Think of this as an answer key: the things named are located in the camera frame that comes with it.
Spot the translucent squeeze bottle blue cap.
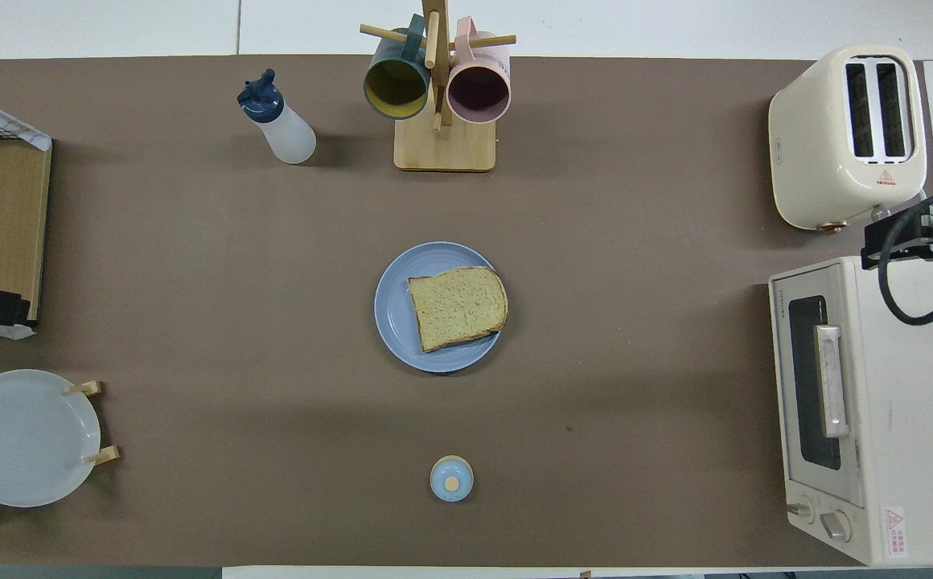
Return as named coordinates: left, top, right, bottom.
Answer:
left=236, top=68, right=318, bottom=166

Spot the slice of brown bread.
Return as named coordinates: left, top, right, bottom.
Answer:
left=407, top=265, right=509, bottom=353

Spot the wooden plate rack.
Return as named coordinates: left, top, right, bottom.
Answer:
left=0, top=380, right=121, bottom=507

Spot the grey plate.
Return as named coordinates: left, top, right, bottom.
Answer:
left=0, top=369, right=102, bottom=508

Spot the blue round plate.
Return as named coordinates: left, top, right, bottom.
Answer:
left=374, top=241, right=507, bottom=374

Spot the cream two-slot toaster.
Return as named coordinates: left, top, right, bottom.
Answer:
left=767, top=43, right=928, bottom=234

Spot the white toaster oven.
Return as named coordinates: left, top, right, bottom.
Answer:
left=768, top=254, right=933, bottom=567

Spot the large brown table mat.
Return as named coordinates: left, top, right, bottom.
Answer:
left=0, top=55, right=933, bottom=568

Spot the pink mug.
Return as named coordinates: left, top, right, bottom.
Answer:
left=446, top=16, right=512, bottom=125

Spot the wooden mug tree stand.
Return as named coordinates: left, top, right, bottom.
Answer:
left=359, top=0, right=517, bottom=173

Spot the dark teal mug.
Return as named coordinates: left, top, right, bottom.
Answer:
left=363, top=14, right=433, bottom=121

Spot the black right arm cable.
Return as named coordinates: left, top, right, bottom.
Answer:
left=878, top=189, right=933, bottom=326

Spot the wooden shelf with wire basket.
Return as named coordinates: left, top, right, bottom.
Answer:
left=0, top=84, right=54, bottom=340

